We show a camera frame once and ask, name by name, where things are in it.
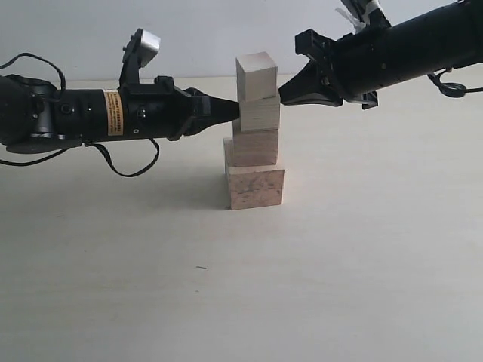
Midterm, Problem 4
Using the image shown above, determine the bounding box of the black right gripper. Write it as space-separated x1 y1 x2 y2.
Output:
278 29 379 110

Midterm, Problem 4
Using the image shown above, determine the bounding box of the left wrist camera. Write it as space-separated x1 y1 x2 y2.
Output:
118 28 161 86

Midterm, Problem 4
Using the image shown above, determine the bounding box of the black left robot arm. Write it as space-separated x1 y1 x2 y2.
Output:
1 75 240 154

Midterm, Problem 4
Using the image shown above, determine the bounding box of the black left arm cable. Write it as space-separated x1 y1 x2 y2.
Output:
0 52 160 178

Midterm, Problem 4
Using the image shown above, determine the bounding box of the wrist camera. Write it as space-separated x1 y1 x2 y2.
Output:
335 0 392 33
118 28 161 86

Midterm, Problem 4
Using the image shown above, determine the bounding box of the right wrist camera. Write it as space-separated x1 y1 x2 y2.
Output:
335 0 392 33

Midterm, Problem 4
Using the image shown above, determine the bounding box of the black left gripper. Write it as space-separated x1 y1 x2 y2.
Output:
118 76 240 141

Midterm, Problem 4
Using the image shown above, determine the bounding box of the medium wooden cube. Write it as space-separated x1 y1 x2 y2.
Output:
239 96 281 132

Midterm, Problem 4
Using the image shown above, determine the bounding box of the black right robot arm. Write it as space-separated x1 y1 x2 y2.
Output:
278 1 482 109

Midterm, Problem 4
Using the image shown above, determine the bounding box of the small wooden cube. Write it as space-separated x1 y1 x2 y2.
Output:
235 51 278 102

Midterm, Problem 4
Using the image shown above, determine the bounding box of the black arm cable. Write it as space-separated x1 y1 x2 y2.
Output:
428 67 483 98
0 52 160 178

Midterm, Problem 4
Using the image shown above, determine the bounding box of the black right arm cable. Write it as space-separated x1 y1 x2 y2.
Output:
428 67 483 98

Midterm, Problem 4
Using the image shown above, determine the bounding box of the medium-large wooden cube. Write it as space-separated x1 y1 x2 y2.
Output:
232 119 278 167

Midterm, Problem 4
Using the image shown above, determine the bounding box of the large wooden cube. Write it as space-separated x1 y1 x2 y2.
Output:
223 136 286 211

